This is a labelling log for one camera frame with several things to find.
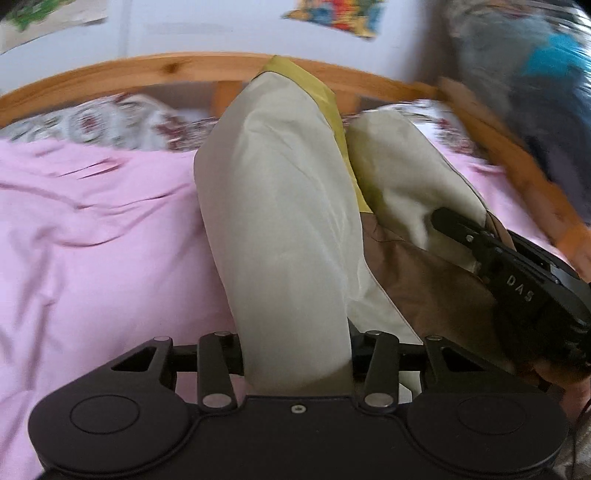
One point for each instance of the colourful wall poster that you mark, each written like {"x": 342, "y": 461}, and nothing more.
{"x": 337, "y": 16}

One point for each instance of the patterned grey pillow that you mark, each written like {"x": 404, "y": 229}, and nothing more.
{"x": 101, "y": 122}

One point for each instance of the person's right hand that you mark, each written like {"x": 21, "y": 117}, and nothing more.
{"x": 568, "y": 378}

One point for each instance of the olive and brown hooded jacket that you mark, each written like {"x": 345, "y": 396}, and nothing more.
{"x": 277, "y": 221}

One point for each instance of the beige wall poster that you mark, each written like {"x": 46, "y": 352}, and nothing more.
{"x": 41, "y": 23}

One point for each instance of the wooden bed frame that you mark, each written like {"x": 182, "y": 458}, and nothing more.
{"x": 138, "y": 74}

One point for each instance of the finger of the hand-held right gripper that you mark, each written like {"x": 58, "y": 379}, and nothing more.
{"x": 466, "y": 235}

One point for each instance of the pink blanket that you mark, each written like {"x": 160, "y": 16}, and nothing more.
{"x": 92, "y": 258}

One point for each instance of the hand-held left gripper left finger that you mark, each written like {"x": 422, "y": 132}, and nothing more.
{"x": 214, "y": 364}

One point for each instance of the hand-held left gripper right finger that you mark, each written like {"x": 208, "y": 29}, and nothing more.
{"x": 381, "y": 364}

